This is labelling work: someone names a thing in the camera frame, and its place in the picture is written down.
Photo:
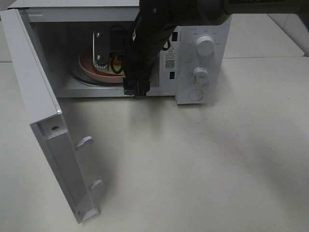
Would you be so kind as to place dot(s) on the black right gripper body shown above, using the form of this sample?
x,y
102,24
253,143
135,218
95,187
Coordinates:
x,y
137,48

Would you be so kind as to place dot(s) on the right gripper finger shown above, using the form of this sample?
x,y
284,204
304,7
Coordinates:
x,y
141,85
128,87

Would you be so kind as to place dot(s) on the white bread sandwich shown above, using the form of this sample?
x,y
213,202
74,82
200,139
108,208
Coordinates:
x,y
114,67

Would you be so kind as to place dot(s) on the pink round plate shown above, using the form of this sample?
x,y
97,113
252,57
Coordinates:
x,y
85,60

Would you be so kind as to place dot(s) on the round door release button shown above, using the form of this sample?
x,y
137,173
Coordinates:
x,y
195,95

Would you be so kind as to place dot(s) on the white microwave door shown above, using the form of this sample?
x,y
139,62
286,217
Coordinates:
x,y
46,117

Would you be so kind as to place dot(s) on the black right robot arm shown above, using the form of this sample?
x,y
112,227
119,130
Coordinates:
x,y
157,19

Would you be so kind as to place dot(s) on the white warning label sticker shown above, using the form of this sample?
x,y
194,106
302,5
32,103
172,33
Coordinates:
x,y
170,58

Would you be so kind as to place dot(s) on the lower white timer knob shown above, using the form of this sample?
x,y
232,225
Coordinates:
x,y
201,76

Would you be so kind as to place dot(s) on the white microwave oven body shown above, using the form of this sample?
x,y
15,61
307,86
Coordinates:
x,y
62,29

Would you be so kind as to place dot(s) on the upper white power knob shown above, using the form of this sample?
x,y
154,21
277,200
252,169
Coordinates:
x,y
205,45

